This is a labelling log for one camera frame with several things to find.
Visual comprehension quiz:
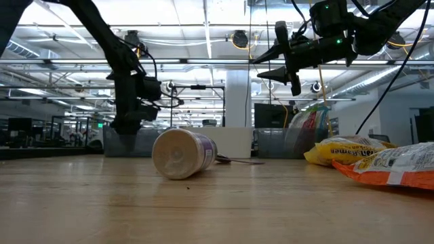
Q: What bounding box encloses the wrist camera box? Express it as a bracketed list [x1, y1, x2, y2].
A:
[309, 0, 349, 37]
[135, 75, 163, 102]

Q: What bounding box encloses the black cabinet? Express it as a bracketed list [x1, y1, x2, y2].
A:
[414, 107, 434, 143]

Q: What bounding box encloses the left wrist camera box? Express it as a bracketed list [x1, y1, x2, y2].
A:
[135, 75, 163, 102]

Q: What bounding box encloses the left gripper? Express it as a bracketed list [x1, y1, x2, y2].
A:
[107, 71, 160, 153]

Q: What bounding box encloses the grey translucent plastic bin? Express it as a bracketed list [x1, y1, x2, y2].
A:
[254, 127, 327, 160]
[103, 125, 170, 158]

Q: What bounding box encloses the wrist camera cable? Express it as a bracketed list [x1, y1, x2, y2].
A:
[117, 36, 186, 110]
[290, 0, 318, 38]

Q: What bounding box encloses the yellow ramen packet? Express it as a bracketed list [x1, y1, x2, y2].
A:
[303, 134, 400, 167]

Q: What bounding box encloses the red ramen packet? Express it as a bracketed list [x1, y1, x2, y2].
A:
[283, 108, 319, 159]

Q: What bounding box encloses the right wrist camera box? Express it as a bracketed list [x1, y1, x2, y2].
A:
[309, 0, 349, 37]

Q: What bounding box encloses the silver ventilation duct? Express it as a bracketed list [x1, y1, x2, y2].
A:
[330, 50, 434, 100]

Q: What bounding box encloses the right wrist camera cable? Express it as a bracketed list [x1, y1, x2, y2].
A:
[290, 0, 318, 38]

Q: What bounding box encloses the purple label spice jar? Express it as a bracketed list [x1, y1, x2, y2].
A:
[151, 127, 219, 181]

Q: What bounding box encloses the dark office chair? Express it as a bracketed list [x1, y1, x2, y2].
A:
[368, 133, 391, 144]

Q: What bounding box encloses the orange ramen packet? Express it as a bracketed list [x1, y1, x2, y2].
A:
[331, 141, 434, 191]

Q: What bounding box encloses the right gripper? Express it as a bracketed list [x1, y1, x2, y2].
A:
[252, 20, 357, 98]

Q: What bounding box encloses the yellow cable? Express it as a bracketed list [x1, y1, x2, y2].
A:
[317, 63, 335, 137]

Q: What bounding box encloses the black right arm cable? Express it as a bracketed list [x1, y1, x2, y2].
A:
[355, 0, 431, 136]

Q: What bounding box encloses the black background rig frame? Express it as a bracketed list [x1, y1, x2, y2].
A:
[169, 84, 226, 128]

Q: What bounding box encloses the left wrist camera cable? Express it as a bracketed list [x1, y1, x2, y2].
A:
[117, 36, 186, 110]

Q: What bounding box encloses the black monitor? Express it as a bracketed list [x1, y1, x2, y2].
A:
[254, 102, 295, 129]

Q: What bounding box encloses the white pillar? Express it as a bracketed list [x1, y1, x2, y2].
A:
[224, 69, 254, 129]

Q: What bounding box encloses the white plastic bin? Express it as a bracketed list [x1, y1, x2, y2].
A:
[182, 126, 254, 159]

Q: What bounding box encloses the blue ramen packet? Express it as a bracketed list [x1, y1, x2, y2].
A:
[311, 104, 330, 137]

